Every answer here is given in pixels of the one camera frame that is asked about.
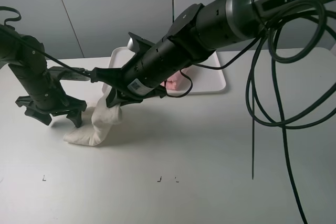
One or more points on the pink towel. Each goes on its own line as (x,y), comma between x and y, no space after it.
(174,81)

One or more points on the white towel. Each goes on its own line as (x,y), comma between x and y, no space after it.
(97,121)

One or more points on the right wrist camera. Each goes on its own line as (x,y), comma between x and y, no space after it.
(132,46)

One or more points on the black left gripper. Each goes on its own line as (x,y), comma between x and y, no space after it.
(46,96)

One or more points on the white plastic tray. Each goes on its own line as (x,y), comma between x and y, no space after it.
(205,81)

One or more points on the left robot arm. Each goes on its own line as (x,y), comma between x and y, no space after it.
(24,50)

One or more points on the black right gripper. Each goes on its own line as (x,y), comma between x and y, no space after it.
(141,76)

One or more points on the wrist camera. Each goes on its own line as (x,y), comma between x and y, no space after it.
(62,73)
(132,46)

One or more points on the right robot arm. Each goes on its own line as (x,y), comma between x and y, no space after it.
(193,37)

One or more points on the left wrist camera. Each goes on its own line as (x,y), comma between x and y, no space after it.
(62,73)

